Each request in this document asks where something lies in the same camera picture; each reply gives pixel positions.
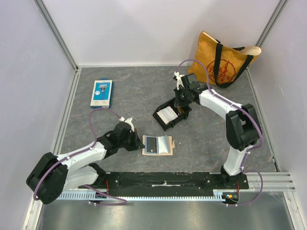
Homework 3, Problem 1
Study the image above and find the black plastic card box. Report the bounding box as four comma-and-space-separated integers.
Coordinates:
153, 98, 192, 131

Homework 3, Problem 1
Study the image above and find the black VIP card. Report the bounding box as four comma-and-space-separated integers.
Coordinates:
145, 137, 158, 154

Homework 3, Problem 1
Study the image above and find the beige leather card holder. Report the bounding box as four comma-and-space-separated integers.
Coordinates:
142, 135, 176, 156

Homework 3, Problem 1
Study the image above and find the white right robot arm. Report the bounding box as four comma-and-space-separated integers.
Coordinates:
173, 71, 263, 189

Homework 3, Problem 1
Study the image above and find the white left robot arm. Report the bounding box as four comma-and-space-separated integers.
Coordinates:
26, 121, 144, 205

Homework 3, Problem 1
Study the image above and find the stack of white cards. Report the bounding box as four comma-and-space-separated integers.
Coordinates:
157, 106, 178, 125

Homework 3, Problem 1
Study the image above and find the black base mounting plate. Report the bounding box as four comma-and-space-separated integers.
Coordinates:
91, 172, 249, 196

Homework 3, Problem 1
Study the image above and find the yellow Trader Joe's tote bag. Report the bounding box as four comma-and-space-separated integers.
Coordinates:
188, 31, 262, 88

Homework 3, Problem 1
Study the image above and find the blue razor package box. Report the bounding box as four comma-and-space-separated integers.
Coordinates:
90, 80, 114, 109

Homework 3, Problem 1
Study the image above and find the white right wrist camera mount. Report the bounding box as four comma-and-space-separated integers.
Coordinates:
173, 71, 185, 90

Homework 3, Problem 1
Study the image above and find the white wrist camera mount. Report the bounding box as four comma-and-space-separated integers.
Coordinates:
173, 71, 185, 90
119, 117, 135, 132

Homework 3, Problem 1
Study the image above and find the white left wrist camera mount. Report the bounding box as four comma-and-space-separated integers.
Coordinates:
119, 117, 135, 132

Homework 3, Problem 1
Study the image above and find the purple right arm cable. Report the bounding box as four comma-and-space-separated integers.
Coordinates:
175, 59, 266, 207

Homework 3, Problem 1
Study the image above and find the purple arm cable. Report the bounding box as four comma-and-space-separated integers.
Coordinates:
33, 108, 128, 206
175, 59, 266, 207

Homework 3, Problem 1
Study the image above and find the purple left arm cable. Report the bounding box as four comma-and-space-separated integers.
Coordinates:
33, 108, 128, 206

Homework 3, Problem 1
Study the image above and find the grey slotted cable duct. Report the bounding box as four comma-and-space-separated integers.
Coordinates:
57, 189, 225, 202

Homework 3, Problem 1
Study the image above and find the aluminium corner post right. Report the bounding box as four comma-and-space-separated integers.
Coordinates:
256, 0, 288, 47

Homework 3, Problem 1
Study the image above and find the aluminium corner post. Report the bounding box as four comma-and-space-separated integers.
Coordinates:
33, 0, 79, 71
256, 0, 288, 47

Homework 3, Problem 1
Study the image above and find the aluminium corner post left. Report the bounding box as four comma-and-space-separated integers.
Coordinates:
33, 0, 79, 71

